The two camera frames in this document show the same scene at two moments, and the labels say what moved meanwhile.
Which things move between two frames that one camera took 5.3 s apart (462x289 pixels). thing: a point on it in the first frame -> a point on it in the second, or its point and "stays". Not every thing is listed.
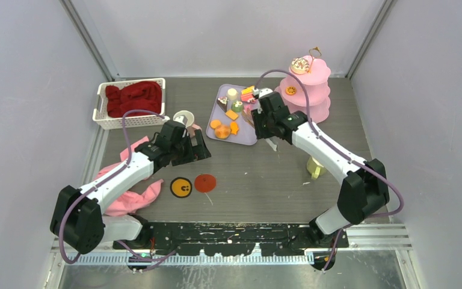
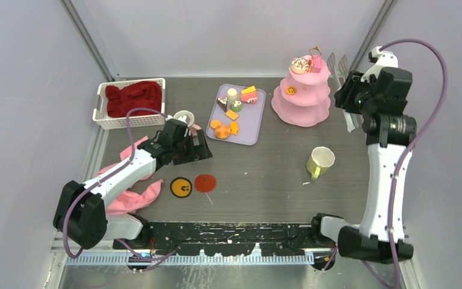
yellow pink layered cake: x=247 y=94 stays
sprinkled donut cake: x=299 y=65 stays
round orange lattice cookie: x=290 y=90 stays
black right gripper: x=257 y=115 -> x=352 y=82
